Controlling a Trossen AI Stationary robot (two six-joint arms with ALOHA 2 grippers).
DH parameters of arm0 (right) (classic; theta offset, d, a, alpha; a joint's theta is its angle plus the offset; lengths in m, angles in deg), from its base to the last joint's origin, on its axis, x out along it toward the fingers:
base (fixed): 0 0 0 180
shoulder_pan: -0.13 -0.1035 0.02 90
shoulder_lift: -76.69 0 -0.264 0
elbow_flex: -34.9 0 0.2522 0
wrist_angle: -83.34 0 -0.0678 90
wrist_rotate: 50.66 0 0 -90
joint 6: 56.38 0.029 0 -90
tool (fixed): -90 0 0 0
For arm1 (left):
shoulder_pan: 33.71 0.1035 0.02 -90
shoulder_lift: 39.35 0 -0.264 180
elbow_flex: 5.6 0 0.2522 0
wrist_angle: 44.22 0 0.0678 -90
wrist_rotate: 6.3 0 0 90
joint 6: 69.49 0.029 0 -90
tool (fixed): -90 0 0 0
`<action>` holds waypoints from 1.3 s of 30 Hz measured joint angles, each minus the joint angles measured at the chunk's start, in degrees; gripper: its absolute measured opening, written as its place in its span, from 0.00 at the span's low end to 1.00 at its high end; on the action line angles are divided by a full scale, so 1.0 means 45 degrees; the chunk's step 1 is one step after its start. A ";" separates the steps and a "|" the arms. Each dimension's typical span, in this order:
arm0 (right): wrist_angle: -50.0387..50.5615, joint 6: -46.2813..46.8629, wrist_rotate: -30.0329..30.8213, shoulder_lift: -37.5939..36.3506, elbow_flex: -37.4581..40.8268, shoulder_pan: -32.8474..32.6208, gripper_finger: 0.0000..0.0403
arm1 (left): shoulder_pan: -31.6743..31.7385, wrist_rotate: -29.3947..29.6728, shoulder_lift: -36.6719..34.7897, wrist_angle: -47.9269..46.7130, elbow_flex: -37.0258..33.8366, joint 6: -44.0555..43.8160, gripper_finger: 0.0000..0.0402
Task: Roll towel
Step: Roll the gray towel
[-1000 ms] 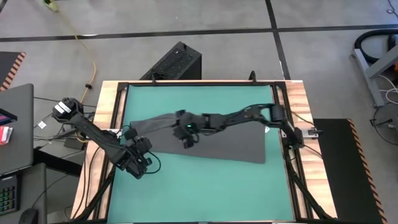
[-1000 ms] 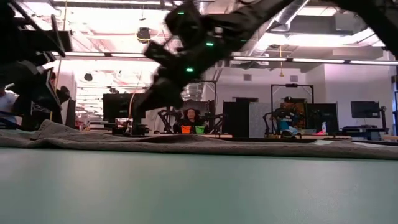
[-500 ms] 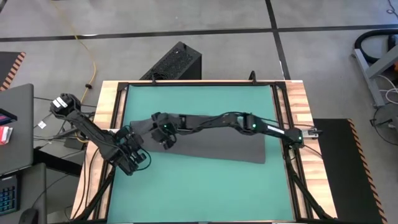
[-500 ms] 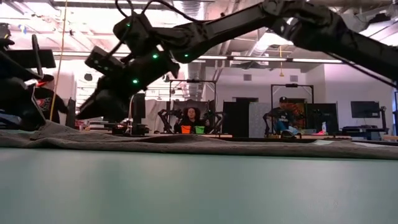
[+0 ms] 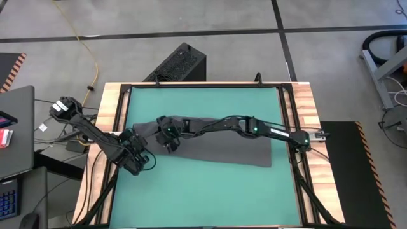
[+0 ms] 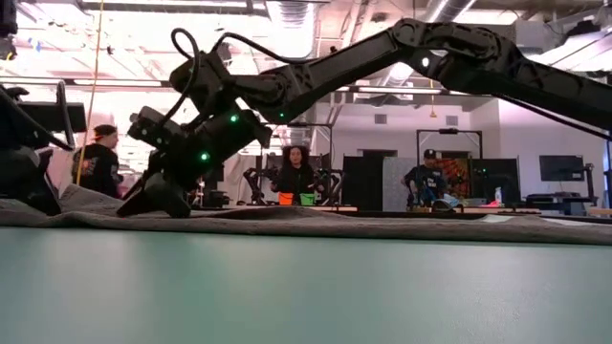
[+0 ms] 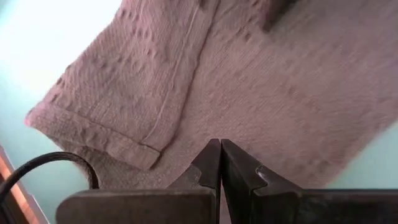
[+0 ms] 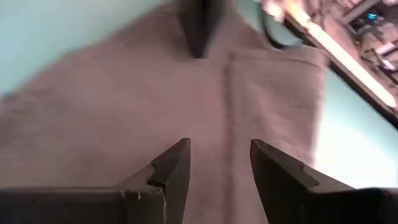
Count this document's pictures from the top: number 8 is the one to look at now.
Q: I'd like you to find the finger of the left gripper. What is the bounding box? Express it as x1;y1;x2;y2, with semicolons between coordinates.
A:
198;0;225;59
177;0;203;59

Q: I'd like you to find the black metal table frame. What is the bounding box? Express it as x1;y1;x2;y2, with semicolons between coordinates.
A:
279;12;398;128

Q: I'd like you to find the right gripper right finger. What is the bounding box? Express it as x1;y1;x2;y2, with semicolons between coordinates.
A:
250;139;355;224

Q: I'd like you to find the grey towel with white label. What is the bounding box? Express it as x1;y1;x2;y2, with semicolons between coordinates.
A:
0;0;329;224

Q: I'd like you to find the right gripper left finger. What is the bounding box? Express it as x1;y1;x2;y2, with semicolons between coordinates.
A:
118;138;191;224

